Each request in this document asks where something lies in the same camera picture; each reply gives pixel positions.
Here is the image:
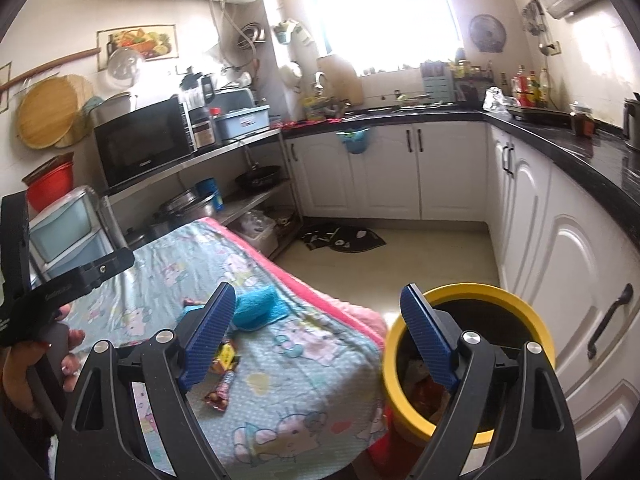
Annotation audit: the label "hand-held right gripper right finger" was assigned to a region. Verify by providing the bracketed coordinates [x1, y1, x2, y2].
[399, 282, 583, 480]

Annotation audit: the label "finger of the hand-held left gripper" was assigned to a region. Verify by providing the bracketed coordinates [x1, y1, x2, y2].
[75, 249, 136, 301]

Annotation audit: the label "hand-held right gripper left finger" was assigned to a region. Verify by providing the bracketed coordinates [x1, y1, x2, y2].
[54, 282, 237, 480]

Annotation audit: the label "yellow red snack packet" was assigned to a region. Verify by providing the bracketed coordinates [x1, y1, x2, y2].
[212, 341, 242, 375]

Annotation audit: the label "yellow rimmed waste bin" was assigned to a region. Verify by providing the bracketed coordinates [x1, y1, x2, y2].
[382, 284, 557, 448]

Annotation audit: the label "person's left hand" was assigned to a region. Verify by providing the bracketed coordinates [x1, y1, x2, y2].
[0, 305, 90, 421]

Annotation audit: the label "plastic drawer cabinet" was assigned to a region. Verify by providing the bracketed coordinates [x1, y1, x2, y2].
[27, 185, 118, 281]

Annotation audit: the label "teal crumpled cloth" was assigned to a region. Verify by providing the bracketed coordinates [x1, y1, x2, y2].
[232, 285, 288, 332]

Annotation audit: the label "red snack wrapper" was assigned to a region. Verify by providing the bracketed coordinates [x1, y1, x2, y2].
[202, 369, 237, 412]

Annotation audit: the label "large steel cooking pot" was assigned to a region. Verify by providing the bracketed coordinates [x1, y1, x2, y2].
[147, 187, 216, 241]

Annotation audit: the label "cartoon cat printed blanket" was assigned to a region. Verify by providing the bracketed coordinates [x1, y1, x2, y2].
[30, 217, 388, 480]

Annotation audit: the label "red plastic basin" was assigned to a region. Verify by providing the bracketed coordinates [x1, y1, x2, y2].
[22, 152, 76, 213]

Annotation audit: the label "clear plastic container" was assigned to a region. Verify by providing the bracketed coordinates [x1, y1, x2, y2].
[235, 207, 281, 251]

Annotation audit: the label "blue tin can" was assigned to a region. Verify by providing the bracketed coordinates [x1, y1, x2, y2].
[195, 177, 226, 212]

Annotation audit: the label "red plastic stool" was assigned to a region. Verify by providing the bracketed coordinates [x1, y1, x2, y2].
[367, 405, 431, 480]

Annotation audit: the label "black microwave oven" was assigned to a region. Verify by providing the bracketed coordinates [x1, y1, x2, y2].
[93, 95, 197, 191]

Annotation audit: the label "steel pot with lid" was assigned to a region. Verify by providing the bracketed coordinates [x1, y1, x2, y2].
[89, 91, 138, 128]

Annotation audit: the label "steel kitchen shelf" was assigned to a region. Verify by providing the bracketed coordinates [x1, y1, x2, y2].
[100, 127, 303, 261]

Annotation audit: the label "black frying pan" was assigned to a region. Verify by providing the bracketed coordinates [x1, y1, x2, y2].
[235, 162, 282, 192]

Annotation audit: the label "black blender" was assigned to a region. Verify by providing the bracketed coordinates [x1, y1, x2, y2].
[180, 66, 217, 148]

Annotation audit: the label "blue dish drainer box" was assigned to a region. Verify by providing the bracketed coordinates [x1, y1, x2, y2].
[212, 87, 271, 143]

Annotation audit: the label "clear round lid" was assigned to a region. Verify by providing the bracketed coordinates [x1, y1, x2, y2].
[107, 47, 146, 93]

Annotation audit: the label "blue hanging bin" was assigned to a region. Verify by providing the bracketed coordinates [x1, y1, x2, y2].
[336, 127, 373, 156]

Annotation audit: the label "wooden rolling pin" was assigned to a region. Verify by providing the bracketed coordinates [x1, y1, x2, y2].
[0, 47, 101, 96]

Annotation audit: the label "framed fruit picture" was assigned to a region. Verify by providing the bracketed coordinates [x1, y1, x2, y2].
[96, 23, 178, 72]

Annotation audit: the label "clear crumpled plastic bag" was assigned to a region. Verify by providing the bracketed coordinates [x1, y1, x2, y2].
[482, 86, 513, 113]

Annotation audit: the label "black induction cooker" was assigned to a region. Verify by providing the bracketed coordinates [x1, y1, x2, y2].
[507, 104, 573, 123]

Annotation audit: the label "teal knife organiser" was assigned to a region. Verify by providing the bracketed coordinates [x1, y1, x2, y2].
[420, 60, 453, 103]

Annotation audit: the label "black spice rack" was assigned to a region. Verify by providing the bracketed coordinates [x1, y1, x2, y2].
[450, 57, 488, 103]

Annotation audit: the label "white hanging pot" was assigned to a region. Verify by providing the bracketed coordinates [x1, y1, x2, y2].
[279, 60, 303, 92]

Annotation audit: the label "glass jar dark content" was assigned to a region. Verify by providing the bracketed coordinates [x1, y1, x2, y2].
[570, 102, 596, 137]

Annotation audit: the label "red label sauce bottle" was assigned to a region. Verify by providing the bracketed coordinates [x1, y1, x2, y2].
[515, 66, 532, 106]

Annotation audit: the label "hanging steel basins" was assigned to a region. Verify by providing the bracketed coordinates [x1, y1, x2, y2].
[237, 22, 266, 51]

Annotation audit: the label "beige cutting board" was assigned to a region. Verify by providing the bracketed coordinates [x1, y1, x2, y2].
[316, 55, 365, 106]

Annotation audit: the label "hanging utensil holder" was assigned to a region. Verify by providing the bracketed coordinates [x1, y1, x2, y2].
[272, 19, 316, 46]

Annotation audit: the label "grey kettle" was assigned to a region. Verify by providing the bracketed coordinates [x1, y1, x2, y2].
[622, 91, 640, 151]

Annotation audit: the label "kitchen window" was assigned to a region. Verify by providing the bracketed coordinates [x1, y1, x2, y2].
[305, 0, 461, 68]

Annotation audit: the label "hanging kitchen utensils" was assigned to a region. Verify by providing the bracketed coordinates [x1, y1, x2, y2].
[522, 0, 551, 56]

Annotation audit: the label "round wall fan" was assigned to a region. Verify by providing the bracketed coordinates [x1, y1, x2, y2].
[468, 13, 506, 53]

